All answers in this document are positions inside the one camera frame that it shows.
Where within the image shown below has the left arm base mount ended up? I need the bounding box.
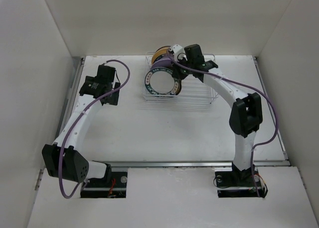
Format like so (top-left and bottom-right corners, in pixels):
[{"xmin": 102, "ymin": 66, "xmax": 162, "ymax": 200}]
[{"xmin": 80, "ymin": 167, "xmax": 128, "ymax": 199}]

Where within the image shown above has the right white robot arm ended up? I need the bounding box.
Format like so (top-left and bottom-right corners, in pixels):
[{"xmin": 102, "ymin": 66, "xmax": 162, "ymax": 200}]
[{"xmin": 169, "ymin": 44, "xmax": 263, "ymax": 188}]

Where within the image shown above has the white plate green rim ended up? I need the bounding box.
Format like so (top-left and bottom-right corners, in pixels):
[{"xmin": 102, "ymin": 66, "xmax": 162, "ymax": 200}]
[{"xmin": 144, "ymin": 67, "xmax": 181, "ymax": 96}]

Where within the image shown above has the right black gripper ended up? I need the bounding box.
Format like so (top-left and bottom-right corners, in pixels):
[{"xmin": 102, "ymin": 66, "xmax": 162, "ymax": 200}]
[{"xmin": 171, "ymin": 55, "xmax": 194, "ymax": 81}]

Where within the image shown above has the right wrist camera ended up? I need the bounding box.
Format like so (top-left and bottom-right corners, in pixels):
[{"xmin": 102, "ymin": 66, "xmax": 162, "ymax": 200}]
[{"xmin": 168, "ymin": 44, "xmax": 185, "ymax": 61}]

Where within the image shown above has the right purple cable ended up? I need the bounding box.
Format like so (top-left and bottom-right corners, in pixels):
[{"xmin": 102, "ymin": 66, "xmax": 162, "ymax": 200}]
[{"xmin": 171, "ymin": 54, "xmax": 279, "ymax": 198}]

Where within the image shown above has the aluminium front rail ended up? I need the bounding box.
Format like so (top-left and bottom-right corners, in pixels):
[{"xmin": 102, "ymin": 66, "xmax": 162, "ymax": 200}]
[{"xmin": 107, "ymin": 160, "xmax": 291, "ymax": 168}]

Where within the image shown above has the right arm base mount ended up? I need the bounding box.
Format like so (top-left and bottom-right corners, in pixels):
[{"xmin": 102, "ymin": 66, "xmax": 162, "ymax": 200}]
[{"xmin": 213, "ymin": 167, "xmax": 268, "ymax": 198}]

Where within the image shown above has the lilac plastic plate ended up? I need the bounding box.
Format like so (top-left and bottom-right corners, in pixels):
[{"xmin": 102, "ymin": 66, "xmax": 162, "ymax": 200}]
[{"xmin": 150, "ymin": 56, "xmax": 173, "ymax": 70}]

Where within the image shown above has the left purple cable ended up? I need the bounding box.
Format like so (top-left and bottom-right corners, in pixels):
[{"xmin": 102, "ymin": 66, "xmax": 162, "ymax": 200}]
[{"xmin": 58, "ymin": 60, "xmax": 131, "ymax": 198}]

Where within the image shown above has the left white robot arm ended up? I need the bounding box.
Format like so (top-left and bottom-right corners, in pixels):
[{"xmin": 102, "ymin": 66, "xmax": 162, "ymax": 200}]
[{"xmin": 42, "ymin": 65, "xmax": 121, "ymax": 187}]

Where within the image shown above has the purple cable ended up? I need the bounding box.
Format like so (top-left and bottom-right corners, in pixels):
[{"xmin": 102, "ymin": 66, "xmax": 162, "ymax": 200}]
[
  {"xmin": 171, "ymin": 54, "xmax": 279, "ymax": 198},
  {"xmin": 58, "ymin": 60, "xmax": 131, "ymax": 198}
]

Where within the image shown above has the amber patterned plate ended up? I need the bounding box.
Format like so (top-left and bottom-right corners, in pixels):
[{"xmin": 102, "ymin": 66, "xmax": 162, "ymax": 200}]
[{"xmin": 151, "ymin": 46, "xmax": 170, "ymax": 65}]

